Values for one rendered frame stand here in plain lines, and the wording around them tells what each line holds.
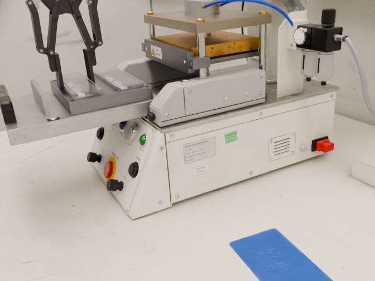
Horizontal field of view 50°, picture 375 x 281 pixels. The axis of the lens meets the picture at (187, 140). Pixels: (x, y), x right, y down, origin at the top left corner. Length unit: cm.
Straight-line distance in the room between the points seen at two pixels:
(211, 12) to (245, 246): 50
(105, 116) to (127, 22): 166
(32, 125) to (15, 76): 155
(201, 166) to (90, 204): 26
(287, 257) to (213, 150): 26
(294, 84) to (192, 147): 29
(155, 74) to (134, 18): 140
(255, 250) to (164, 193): 22
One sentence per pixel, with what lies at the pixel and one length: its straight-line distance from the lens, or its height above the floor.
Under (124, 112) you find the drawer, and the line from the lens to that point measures 78.
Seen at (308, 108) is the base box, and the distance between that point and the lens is 96.
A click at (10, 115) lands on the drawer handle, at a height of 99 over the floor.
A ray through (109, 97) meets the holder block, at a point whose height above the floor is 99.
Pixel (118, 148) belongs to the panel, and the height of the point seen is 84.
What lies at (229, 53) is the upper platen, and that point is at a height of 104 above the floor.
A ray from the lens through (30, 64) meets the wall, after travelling 229.
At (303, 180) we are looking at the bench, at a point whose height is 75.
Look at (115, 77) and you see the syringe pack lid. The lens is 86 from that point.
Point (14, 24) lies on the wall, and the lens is 226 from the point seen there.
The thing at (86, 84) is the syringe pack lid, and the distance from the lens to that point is 83.
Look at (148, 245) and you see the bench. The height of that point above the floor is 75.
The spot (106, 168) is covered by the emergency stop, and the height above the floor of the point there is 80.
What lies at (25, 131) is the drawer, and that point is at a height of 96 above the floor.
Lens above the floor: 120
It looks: 23 degrees down
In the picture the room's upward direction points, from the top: 4 degrees counter-clockwise
